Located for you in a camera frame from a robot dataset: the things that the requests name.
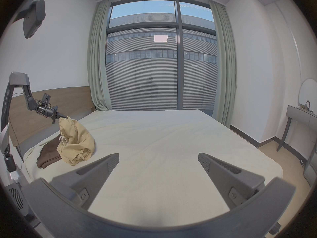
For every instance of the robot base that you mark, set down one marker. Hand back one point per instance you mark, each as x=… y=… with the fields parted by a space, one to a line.
x=16 y=194

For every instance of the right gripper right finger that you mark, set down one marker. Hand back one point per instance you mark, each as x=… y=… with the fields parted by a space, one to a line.
x=223 y=177

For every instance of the window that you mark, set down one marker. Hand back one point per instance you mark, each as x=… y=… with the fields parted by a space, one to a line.
x=161 y=78

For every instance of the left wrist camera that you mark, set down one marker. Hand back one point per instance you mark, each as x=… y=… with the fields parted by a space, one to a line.
x=46 y=98

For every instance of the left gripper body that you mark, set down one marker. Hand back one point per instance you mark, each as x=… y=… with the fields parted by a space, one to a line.
x=47 y=111

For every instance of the grey-green curtain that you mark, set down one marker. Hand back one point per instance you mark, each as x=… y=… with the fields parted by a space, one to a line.
x=99 y=58
x=224 y=63

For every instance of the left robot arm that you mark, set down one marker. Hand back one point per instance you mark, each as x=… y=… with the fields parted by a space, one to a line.
x=18 y=79

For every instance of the grey dressing table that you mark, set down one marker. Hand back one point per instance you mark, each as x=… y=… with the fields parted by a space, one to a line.
x=299 y=118

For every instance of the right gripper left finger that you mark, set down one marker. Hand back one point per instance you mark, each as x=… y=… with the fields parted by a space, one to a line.
x=91 y=177

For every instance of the round mirror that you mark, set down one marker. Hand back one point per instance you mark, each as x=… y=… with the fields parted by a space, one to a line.
x=308 y=93

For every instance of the bed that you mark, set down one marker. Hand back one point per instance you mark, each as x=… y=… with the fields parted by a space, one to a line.
x=161 y=137

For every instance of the tan shorts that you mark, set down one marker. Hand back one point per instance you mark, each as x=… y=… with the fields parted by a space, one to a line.
x=76 y=140

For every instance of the brown garment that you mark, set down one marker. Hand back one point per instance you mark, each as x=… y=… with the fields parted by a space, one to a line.
x=49 y=152

